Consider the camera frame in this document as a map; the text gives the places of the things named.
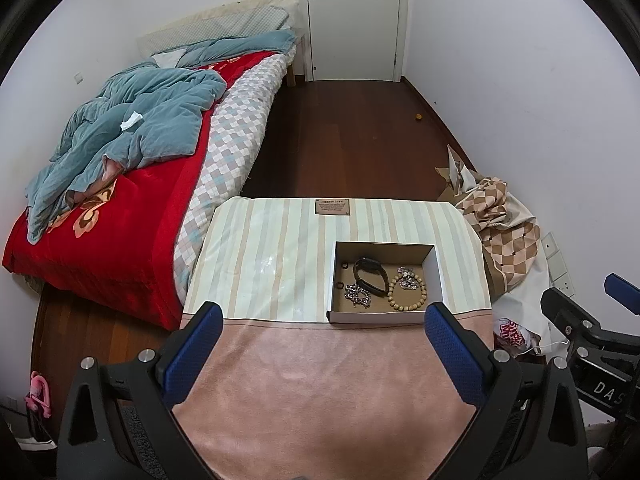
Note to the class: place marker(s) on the pillow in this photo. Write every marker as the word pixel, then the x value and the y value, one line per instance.
pixel 242 18

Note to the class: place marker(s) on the brown label patch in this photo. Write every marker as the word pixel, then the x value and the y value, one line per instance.
pixel 332 206

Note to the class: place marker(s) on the cardboard scraps on floor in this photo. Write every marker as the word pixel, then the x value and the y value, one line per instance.
pixel 459 178

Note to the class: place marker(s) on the checkered bed sheet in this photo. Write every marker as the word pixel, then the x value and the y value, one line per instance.
pixel 236 130

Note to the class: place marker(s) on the red white patterned bag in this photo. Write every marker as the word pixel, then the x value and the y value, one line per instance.
pixel 513 337

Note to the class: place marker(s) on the white wall sockets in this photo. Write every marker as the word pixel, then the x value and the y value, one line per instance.
pixel 558 270

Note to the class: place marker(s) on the black watch band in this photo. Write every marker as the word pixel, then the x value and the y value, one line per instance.
pixel 370 275

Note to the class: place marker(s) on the blue-grey blanket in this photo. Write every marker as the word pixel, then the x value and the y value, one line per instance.
pixel 145 114

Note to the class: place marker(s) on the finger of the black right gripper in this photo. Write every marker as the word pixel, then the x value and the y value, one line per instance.
pixel 579 327

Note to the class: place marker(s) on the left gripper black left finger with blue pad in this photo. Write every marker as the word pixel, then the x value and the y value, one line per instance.
pixel 118 421

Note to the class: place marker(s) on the pink slipper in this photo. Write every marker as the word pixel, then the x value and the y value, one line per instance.
pixel 38 397

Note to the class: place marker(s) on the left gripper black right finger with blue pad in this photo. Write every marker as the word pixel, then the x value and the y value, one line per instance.
pixel 527 422

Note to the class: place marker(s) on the checkered brown cloth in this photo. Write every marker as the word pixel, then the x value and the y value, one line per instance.
pixel 508 231

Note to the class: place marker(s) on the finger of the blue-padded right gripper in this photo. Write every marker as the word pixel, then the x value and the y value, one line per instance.
pixel 623 292

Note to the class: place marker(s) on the white door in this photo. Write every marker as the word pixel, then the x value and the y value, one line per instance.
pixel 354 39

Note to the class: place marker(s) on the white cardboard box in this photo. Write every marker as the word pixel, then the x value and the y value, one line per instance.
pixel 415 283

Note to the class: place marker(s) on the red bed cover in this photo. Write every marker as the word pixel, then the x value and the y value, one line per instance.
pixel 117 247

